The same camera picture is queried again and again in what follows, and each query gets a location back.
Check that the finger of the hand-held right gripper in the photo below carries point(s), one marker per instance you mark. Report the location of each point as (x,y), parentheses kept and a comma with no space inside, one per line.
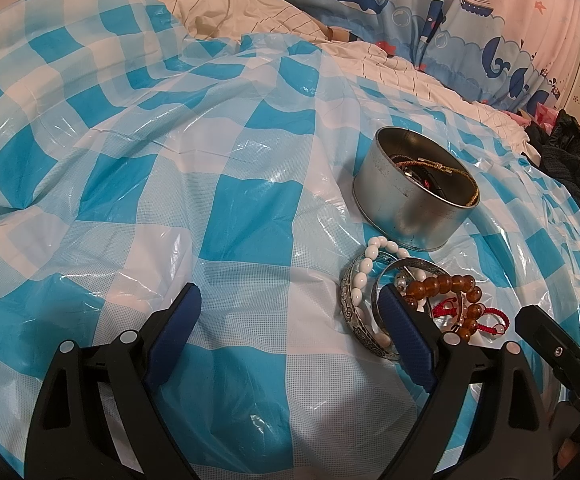
(550,345)

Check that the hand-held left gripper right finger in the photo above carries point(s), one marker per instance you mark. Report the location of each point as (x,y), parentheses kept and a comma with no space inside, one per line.
(405,335)

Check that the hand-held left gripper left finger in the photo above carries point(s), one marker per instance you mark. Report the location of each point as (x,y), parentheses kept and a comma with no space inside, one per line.
(175,330)

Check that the silver engraved bangle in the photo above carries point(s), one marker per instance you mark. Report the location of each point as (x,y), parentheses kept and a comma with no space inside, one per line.
(420,264)
(347,305)

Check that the round metal tin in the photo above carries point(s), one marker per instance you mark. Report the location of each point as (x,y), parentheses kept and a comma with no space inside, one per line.
(397,210)

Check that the person's right hand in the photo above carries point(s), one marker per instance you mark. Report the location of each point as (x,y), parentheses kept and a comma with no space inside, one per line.
(569,462)

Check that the blue white checkered plastic sheet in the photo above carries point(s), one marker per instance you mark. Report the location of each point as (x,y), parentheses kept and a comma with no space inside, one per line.
(230,220)

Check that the dark clothing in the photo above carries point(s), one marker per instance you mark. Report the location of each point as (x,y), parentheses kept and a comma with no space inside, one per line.
(575,162)

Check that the pink cloth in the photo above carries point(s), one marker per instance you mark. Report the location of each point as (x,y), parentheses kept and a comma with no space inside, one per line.
(540,114)

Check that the tan object with black bands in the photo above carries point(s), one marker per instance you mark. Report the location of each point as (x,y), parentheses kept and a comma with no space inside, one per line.
(338,34)

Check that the pink star print curtain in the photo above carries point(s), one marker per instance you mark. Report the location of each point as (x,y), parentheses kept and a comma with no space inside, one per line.
(545,25)

